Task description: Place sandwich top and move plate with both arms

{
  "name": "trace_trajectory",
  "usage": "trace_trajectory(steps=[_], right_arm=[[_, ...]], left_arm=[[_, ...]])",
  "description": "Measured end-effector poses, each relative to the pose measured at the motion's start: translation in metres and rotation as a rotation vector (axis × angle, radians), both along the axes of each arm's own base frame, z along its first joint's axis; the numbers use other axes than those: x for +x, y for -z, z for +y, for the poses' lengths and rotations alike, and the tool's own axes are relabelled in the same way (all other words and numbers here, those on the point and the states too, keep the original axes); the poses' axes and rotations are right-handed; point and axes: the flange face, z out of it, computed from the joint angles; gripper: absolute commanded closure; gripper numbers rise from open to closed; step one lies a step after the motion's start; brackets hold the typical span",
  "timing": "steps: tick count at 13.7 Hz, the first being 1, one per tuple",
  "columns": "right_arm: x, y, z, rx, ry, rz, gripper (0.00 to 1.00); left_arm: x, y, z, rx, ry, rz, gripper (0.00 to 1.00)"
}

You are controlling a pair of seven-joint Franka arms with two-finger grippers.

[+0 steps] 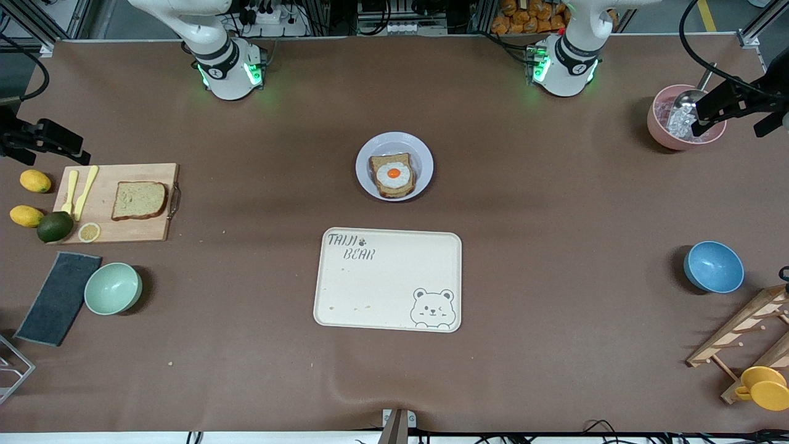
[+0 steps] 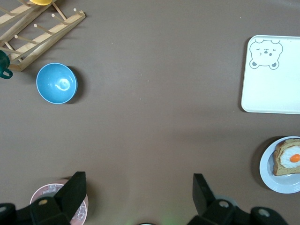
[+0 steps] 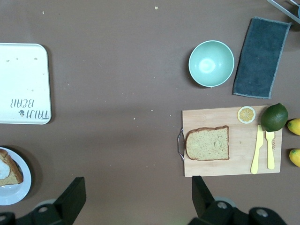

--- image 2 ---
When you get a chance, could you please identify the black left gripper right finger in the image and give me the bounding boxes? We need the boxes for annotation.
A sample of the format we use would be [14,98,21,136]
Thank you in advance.
[187,173,237,225]

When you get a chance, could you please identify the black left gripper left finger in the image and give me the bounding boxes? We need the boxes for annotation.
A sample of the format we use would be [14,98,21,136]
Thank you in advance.
[30,172,87,225]

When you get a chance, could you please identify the pale blue round plate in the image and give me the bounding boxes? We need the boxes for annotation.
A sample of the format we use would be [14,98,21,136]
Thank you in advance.
[259,135,300,194]

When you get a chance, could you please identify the bread slice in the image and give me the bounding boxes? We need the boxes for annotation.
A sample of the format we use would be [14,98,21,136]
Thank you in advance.
[271,138,300,177]

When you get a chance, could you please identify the fried egg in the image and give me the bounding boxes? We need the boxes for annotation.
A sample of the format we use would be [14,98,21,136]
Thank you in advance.
[280,146,300,168]

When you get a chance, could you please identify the clear ice cubes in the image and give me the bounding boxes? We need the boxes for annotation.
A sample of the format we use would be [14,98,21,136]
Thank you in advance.
[41,183,88,223]

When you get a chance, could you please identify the pink bowl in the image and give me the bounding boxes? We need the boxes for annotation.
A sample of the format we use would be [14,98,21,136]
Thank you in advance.
[30,179,89,225]

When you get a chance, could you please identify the blue bowl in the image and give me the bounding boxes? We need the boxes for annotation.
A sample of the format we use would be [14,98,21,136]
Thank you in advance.
[36,62,78,105]

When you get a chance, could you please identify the cream bear print tray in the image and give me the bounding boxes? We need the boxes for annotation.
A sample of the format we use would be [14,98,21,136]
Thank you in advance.
[240,35,300,115]

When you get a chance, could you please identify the dark green cup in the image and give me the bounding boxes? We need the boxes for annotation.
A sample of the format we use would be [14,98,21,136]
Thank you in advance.
[0,50,14,80]

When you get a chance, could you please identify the wooden dish rack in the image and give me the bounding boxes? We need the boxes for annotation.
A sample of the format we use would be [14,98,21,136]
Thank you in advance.
[0,0,86,72]

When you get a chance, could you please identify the yellow cup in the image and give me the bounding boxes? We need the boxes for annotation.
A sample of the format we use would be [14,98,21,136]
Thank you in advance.
[29,0,53,6]

